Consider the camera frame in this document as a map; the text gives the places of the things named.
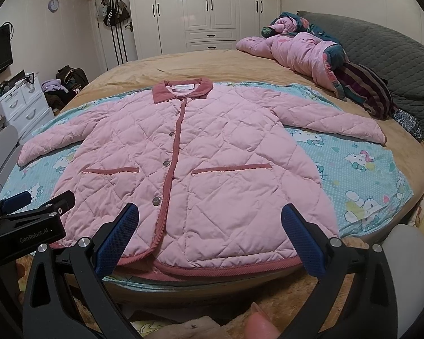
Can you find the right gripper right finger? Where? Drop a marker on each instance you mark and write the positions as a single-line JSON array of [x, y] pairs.
[[370, 309]]

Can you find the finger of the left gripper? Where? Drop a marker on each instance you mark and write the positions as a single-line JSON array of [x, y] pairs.
[[60, 204], [11, 204]]

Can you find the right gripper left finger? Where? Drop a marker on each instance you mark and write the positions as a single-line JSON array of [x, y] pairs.
[[49, 309]]

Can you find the pink quilted jacket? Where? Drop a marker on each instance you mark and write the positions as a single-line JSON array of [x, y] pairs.
[[210, 168]]

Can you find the right hand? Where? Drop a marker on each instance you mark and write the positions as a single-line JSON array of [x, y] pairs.
[[258, 325]]

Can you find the tan bed cover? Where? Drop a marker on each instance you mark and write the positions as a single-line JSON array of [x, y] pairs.
[[129, 285]]

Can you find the white drawer chest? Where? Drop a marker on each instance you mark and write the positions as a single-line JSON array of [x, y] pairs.
[[25, 107]]

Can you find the hello kitty blue blanket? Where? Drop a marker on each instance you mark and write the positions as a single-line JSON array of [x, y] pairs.
[[359, 177]]

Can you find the purple cloth pile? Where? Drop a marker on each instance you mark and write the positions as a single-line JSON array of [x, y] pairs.
[[53, 85]]

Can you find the black backpack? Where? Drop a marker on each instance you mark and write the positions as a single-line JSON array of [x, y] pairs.
[[74, 79]]

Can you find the white door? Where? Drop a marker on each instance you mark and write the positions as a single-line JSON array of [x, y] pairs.
[[115, 45]]

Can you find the hanging bags on door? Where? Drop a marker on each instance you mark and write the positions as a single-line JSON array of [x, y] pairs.
[[113, 12]]

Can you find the white wardrobe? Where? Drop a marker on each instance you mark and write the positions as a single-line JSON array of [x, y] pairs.
[[177, 26]]

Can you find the striped dark garment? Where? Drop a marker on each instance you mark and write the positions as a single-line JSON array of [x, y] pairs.
[[364, 87]]

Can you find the grey quilted headboard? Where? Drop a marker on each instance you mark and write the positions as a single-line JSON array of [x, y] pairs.
[[392, 55]]

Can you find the pink floral duvet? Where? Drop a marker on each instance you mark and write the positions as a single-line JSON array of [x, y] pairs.
[[295, 43]]

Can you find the round wall clock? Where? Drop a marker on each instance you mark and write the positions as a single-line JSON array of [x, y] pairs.
[[53, 6]]

